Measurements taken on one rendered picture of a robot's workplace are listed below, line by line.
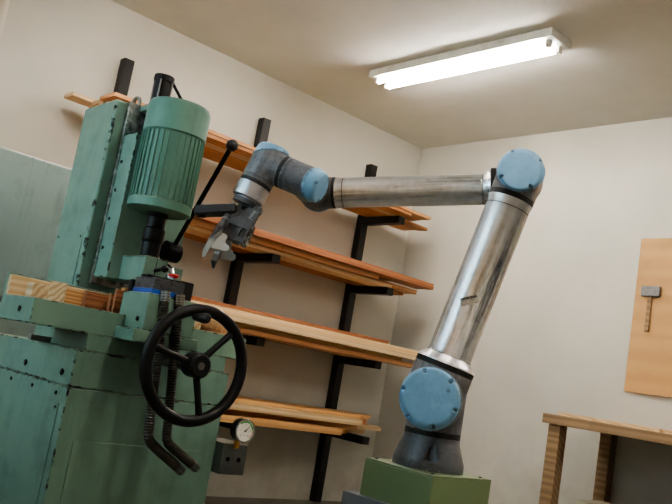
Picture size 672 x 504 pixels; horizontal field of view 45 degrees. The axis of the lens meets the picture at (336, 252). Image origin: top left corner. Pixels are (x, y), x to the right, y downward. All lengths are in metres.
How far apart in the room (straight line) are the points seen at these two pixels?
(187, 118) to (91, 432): 0.85
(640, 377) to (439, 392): 3.06
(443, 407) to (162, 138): 1.02
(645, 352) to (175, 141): 3.37
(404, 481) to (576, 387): 3.12
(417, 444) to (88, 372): 0.85
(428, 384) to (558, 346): 3.32
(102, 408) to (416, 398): 0.75
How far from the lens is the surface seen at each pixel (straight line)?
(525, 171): 2.07
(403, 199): 2.24
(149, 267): 2.21
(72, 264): 2.42
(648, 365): 4.93
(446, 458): 2.16
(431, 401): 1.97
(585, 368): 5.13
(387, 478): 2.16
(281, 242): 4.71
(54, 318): 1.98
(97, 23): 4.87
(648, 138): 5.31
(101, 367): 2.04
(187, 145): 2.25
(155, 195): 2.21
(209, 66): 5.19
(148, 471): 2.15
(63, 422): 2.02
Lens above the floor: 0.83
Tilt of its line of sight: 9 degrees up
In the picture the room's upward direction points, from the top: 10 degrees clockwise
